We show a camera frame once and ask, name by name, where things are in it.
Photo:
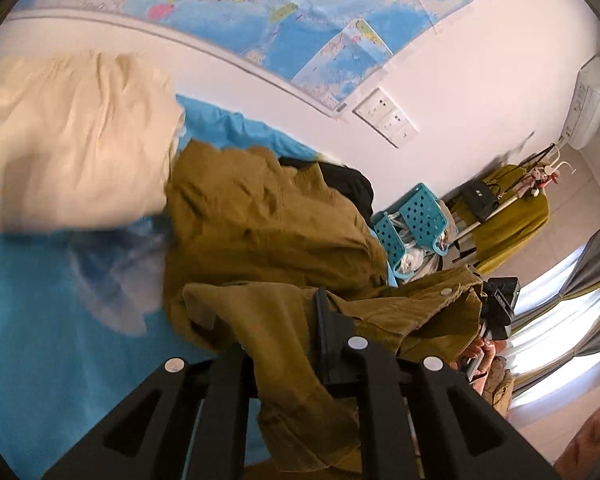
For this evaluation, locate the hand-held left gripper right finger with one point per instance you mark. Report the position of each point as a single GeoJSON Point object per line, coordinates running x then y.
{"type": "Point", "coordinates": [335, 340]}

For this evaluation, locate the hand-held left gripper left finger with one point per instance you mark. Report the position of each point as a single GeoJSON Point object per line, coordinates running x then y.
{"type": "Point", "coordinates": [230, 385]}

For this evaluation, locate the olive green jacket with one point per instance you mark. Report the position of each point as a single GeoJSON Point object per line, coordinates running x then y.
{"type": "Point", "coordinates": [260, 240]}

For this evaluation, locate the pile of beige clothes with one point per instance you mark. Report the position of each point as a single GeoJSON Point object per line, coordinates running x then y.
{"type": "Point", "coordinates": [415, 260]}

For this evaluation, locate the person's right hand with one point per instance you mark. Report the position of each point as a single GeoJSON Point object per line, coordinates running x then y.
{"type": "Point", "coordinates": [480, 355]}

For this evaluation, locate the grey and white curtain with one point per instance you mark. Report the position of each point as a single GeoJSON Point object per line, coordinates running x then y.
{"type": "Point", "coordinates": [555, 320]}

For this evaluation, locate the yellow-green hanging garment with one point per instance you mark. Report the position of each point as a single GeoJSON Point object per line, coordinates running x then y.
{"type": "Point", "coordinates": [515, 230]}

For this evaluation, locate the white coat rack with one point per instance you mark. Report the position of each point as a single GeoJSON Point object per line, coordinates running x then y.
{"type": "Point", "coordinates": [472, 230]}

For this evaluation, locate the black handbag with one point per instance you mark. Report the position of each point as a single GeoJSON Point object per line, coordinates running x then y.
{"type": "Point", "coordinates": [480, 200]}

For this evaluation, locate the teal perforated plastic basket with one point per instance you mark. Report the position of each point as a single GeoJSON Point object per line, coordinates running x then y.
{"type": "Point", "coordinates": [387, 237]}
{"type": "Point", "coordinates": [422, 210]}

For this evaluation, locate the small plush toy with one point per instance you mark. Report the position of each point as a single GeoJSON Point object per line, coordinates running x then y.
{"type": "Point", "coordinates": [535, 182]}

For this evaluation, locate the black garment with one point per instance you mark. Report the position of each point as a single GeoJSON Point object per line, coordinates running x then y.
{"type": "Point", "coordinates": [350, 190]}

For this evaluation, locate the blue floral bedsheet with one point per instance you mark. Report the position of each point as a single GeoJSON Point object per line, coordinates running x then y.
{"type": "Point", "coordinates": [30, 335]}

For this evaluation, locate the white air conditioner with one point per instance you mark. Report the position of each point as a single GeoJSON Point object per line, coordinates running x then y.
{"type": "Point", "coordinates": [592, 100]}

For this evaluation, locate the cream cloth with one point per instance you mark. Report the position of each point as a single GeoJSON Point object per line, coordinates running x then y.
{"type": "Point", "coordinates": [70, 150]}

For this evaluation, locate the white wall switch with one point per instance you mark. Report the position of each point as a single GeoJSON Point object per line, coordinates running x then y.
{"type": "Point", "coordinates": [405, 135]}

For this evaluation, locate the white wall socket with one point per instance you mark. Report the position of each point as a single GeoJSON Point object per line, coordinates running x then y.
{"type": "Point", "coordinates": [391, 120]}
{"type": "Point", "coordinates": [375, 105]}

